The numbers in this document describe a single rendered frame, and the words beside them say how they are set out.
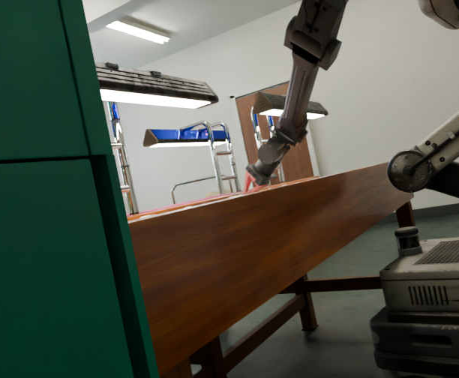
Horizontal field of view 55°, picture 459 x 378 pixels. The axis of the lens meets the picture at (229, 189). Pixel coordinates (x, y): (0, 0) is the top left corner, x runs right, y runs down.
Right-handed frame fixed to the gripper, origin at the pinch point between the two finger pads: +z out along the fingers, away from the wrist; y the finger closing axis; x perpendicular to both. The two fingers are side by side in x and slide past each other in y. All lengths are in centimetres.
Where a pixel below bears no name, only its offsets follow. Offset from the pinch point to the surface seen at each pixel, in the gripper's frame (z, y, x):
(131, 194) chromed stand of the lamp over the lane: 10.5, 28.9, -16.7
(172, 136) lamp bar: 24, -43, -59
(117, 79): -19, 45, -24
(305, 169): 114, -437, -98
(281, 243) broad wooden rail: -17, 42, 26
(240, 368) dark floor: 83, -43, 31
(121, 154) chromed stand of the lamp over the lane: 3.7, 29.1, -25.5
